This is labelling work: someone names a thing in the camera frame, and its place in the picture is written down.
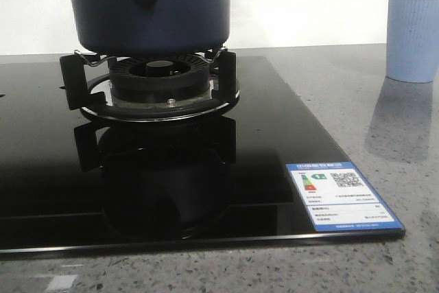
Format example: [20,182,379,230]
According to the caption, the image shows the light blue ribbed cup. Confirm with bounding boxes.
[386,0,438,83]

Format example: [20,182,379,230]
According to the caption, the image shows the black pot support grate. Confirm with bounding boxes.
[60,47,239,123]

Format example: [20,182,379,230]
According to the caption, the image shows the dark blue cooking pot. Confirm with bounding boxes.
[71,0,230,56]

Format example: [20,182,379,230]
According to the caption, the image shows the black gas burner head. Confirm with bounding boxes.
[109,54,209,103]

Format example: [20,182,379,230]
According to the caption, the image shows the blue white energy label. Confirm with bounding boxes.
[286,161,403,232]

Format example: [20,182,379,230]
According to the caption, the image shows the black glass gas stove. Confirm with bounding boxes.
[1,56,405,259]

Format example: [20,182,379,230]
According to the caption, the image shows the silver wire pot ring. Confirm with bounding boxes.
[73,46,228,68]

